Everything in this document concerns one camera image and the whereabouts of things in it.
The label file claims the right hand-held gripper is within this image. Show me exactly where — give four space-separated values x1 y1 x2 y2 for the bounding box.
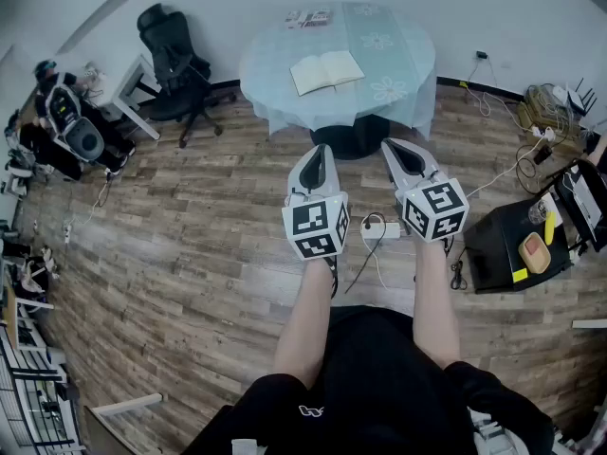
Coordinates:
380 138 470 245

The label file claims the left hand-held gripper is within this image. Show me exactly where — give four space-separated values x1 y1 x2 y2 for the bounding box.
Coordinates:
282 143 351 261

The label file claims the blue card packet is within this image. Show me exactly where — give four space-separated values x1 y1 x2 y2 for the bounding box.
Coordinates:
289 49 367 98

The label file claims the person's right forearm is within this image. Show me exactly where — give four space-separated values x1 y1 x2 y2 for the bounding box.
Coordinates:
411 238 462 370

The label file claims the person's left forearm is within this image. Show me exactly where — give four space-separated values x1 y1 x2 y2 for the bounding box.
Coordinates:
273 253 336 391

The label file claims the black round table base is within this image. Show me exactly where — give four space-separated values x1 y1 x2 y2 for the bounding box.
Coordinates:
309 113 392 161

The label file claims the white power strip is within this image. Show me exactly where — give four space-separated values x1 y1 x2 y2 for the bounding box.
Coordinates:
360 221 402 242

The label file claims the floral table runner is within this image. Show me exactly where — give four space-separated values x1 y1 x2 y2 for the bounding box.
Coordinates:
340 1 426 108

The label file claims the black box stool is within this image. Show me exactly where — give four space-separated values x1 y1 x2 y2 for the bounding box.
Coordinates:
463 195 573 296

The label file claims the beige dish with pink pad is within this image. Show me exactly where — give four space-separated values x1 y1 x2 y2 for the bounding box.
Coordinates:
517 231 553 275

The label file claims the printed flat box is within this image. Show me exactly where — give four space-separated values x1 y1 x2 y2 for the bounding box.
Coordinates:
284 9 334 30

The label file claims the black office chair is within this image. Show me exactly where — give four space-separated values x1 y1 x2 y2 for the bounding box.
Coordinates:
136 3 238 150

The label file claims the white router with antennas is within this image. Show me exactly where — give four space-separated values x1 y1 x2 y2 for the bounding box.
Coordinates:
565 77 598 116

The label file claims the white desk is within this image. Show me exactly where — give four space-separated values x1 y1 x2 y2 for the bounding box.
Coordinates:
96 53 163 142

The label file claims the person's black clothing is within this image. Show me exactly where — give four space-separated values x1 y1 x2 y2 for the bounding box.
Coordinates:
182 304 556 455

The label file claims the grey backpack unit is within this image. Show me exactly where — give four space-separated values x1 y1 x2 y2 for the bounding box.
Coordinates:
46 84 106 163

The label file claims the person's white shoe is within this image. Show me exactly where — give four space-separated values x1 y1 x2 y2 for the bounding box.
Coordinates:
466 404 528 455

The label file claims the pale wooden plank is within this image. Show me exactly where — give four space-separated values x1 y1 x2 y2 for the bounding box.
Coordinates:
88 391 168 419

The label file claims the long white floor cable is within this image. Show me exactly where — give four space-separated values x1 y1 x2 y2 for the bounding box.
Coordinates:
464 133 549 199

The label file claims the black floor cable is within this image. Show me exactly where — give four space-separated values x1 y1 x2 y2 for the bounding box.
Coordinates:
344 211 386 296

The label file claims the cardboard box with cables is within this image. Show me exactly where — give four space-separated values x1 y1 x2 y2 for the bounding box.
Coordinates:
516 82 585 156

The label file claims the black metal frame chair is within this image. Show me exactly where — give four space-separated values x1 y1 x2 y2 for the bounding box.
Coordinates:
552 157 607 256

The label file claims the white wire shelf rack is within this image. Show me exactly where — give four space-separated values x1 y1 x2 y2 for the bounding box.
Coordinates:
0 296 83 455

